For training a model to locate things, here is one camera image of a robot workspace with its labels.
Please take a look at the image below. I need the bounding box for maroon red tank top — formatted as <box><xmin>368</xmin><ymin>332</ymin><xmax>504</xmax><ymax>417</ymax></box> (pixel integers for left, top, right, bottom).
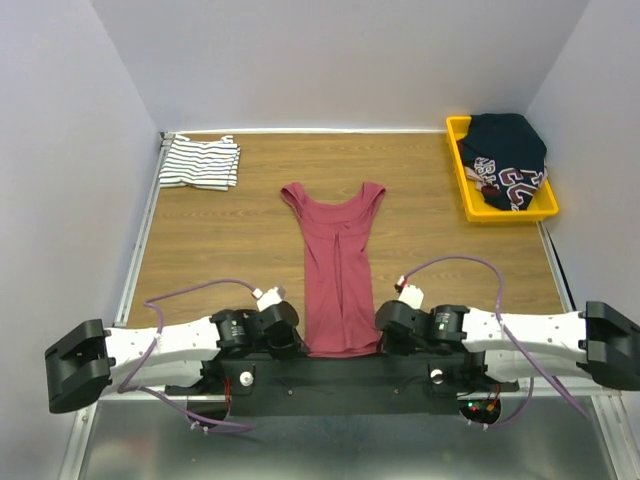
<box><xmin>280</xmin><ymin>182</ymin><xmax>386</xmax><ymax>358</ymax></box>

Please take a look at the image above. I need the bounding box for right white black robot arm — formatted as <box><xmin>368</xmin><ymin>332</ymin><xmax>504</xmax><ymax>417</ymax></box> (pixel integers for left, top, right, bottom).
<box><xmin>375</xmin><ymin>300</ymin><xmax>639</xmax><ymax>391</ymax></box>

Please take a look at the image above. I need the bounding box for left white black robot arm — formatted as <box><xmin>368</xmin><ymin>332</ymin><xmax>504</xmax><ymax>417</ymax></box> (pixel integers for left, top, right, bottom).
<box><xmin>44</xmin><ymin>301</ymin><xmax>309</xmax><ymax>414</ymax></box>

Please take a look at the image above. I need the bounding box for striped white folded tank top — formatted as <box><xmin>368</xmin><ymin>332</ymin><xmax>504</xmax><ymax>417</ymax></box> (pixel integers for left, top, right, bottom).
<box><xmin>158</xmin><ymin>135</ymin><xmax>241</xmax><ymax>191</ymax></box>

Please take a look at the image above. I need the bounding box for navy printed tank top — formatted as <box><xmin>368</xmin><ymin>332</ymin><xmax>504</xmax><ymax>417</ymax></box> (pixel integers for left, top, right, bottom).
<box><xmin>458</xmin><ymin>112</ymin><xmax>550</xmax><ymax>213</ymax></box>

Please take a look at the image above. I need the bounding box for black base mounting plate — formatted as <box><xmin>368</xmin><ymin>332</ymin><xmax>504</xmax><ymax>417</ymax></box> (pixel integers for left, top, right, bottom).
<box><xmin>165</xmin><ymin>352</ymin><xmax>519</xmax><ymax>417</ymax></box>

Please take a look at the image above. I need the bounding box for yellow plastic tray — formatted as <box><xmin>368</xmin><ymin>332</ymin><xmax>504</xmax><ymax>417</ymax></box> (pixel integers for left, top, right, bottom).
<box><xmin>446</xmin><ymin>116</ymin><xmax>559</xmax><ymax>223</ymax></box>

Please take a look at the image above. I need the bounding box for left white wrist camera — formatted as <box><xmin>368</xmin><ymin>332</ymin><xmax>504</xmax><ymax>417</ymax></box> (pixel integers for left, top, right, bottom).
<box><xmin>251</xmin><ymin>286</ymin><xmax>286</xmax><ymax>312</ymax></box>

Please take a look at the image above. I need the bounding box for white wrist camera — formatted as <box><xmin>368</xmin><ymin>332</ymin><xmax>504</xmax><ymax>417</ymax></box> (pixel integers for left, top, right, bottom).
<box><xmin>394</xmin><ymin>276</ymin><xmax>424</xmax><ymax>310</ymax></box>
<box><xmin>251</xmin><ymin>286</ymin><xmax>286</xmax><ymax>312</ymax></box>

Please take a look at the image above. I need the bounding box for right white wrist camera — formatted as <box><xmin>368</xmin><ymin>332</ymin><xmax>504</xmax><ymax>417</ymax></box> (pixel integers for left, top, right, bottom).
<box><xmin>394</xmin><ymin>276</ymin><xmax>424</xmax><ymax>310</ymax></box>

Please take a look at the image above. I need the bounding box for aluminium rail frame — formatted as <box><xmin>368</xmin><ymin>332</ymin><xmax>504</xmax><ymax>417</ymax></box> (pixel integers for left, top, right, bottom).
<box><xmin>58</xmin><ymin>132</ymin><xmax>624</xmax><ymax>480</ymax></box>

